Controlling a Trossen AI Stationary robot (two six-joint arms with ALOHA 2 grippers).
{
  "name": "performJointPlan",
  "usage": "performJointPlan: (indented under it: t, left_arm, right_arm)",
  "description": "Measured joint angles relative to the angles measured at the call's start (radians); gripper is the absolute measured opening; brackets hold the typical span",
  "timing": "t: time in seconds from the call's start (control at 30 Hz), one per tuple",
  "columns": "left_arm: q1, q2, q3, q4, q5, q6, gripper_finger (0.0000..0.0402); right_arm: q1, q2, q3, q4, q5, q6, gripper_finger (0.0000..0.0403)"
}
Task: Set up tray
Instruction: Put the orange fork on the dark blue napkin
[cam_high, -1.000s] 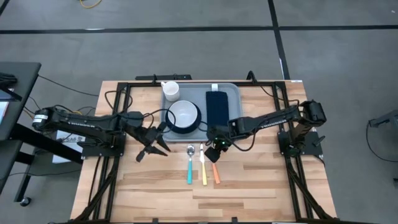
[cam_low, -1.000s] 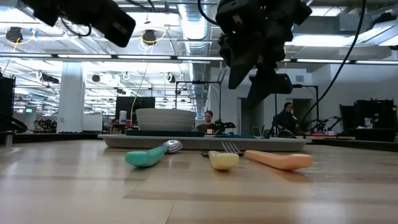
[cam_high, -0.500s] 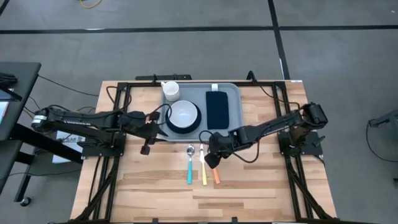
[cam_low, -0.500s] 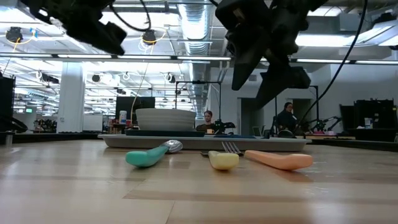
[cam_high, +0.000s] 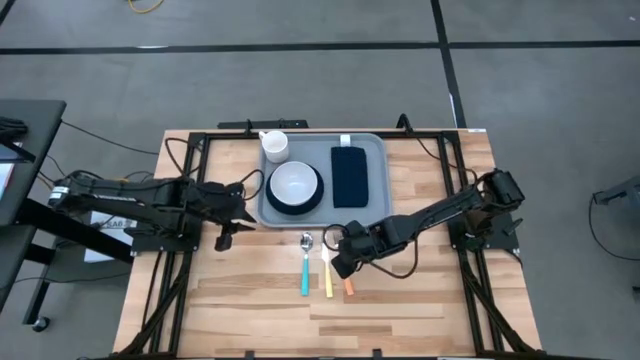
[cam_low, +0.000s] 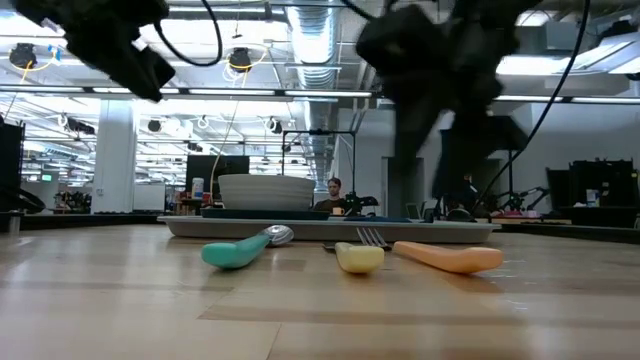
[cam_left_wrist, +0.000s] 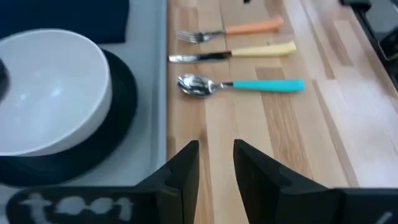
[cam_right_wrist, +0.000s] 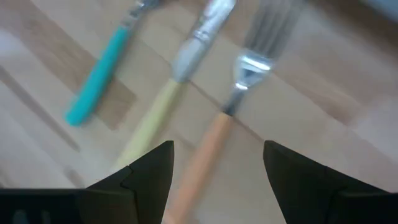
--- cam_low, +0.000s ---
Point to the person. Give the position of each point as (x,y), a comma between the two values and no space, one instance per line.
(334,202)
(470,195)

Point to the white canister blue lid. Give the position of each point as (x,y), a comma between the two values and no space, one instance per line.
(197,189)

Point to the black background robot arm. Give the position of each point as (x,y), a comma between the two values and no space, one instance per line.
(357,202)
(530,192)

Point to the ceiling light panel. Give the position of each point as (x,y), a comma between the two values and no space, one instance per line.
(540,65)

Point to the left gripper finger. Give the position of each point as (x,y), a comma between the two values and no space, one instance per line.
(130,65)

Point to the dark blue cloth napkin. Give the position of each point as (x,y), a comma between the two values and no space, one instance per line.
(380,219)

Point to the ceiling light strip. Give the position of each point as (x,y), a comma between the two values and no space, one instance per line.
(250,92)
(600,100)

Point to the black equipment cabinet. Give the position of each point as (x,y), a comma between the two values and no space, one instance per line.
(610,180)
(11,165)

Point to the black metal frame rig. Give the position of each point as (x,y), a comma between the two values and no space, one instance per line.
(320,132)
(510,175)

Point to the white ribbed bowl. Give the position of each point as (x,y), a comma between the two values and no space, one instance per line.
(265,192)

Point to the black ceiling camera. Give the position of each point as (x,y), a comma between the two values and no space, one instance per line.
(22,55)
(240,60)

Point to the dark blue plate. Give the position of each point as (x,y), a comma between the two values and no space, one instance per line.
(260,214)

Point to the black monitor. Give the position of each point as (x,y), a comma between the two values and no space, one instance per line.
(210,167)

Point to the grey plastic tray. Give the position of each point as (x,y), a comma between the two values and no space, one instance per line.
(325,232)

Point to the white building column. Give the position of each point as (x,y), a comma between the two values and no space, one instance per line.
(115,160)

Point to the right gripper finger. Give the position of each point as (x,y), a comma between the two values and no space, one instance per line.
(465,150)
(412,130)

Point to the silver ceiling duct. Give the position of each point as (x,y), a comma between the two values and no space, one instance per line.
(312,50)

